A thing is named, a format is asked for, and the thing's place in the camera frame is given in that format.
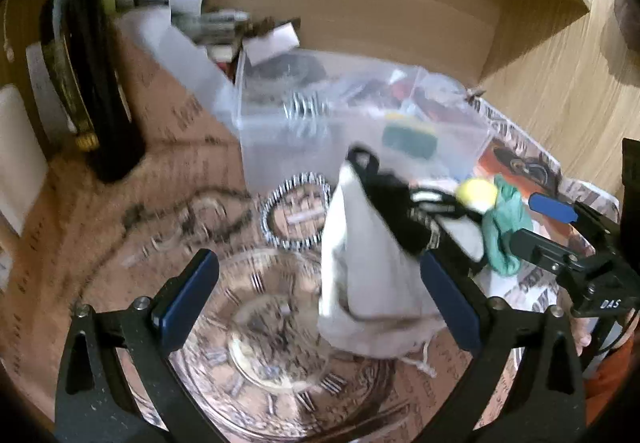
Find white paper sheet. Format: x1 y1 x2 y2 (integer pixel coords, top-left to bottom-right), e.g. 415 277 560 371
115 7 239 137

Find black and white hair tie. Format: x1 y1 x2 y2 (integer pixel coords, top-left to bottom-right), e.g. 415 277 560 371
258 171 335 251

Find vintage newspaper print mat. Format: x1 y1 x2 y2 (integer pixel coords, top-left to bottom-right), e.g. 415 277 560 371
0 22 622 443

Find white cloth pouch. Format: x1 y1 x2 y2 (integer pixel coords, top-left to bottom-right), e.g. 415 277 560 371
317 162 445 359

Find black face mask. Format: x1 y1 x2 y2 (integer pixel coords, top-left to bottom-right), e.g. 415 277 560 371
346 144 477 257

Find person's right hand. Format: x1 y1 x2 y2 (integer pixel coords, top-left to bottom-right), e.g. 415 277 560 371
569 306 640 359

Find clear plastic storage bin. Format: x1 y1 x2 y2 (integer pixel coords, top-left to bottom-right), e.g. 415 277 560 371
236 49 494 194

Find dark wine bottle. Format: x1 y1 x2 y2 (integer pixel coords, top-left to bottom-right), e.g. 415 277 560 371
39 0 145 183

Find yellow soft ball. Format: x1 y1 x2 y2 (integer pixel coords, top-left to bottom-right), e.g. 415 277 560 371
454 178 498 215

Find white folded card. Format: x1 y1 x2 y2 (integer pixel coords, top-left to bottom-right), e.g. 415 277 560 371
0 85 48 234

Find rolled newspaper stack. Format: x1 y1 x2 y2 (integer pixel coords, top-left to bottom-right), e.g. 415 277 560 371
102 0 300 64

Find green knitted cloth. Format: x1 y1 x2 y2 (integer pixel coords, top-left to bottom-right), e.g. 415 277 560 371
482 174 533 277

